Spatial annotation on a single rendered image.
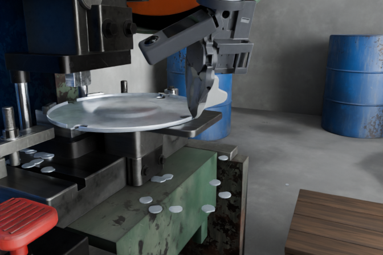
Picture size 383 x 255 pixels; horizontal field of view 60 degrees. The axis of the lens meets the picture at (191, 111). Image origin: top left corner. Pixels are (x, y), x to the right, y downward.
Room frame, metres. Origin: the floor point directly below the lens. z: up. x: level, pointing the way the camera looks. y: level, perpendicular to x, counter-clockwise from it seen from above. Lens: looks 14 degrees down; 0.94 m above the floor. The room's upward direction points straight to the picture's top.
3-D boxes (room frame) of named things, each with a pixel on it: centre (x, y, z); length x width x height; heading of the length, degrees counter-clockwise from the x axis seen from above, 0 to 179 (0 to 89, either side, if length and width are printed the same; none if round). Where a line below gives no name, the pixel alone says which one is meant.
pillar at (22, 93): (0.64, 0.33, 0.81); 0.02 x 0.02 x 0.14
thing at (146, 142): (0.61, 0.08, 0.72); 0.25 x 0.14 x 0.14; 65
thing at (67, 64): (0.69, 0.24, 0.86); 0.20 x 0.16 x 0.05; 155
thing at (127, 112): (0.63, 0.12, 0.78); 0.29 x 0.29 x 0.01
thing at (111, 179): (0.69, 0.24, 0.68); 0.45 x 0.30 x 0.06; 155
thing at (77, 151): (0.69, 0.24, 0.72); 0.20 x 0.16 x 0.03; 155
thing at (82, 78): (0.68, 0.23, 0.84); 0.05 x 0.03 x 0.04; 155
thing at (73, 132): (0.68, 0.23, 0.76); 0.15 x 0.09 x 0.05; 155
